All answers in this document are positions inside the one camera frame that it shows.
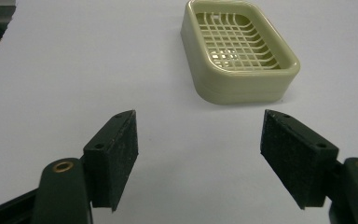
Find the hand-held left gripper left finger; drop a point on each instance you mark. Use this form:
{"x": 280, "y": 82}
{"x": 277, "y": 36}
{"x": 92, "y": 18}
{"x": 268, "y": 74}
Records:
{"x": 110, "y": 161}

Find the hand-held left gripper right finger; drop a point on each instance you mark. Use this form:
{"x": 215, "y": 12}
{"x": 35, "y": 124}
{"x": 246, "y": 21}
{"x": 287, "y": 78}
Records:
{"x": 295, "y": 155}

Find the pale green soap dish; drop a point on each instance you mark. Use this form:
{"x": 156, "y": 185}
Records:
{"x": 239, "y": 56}

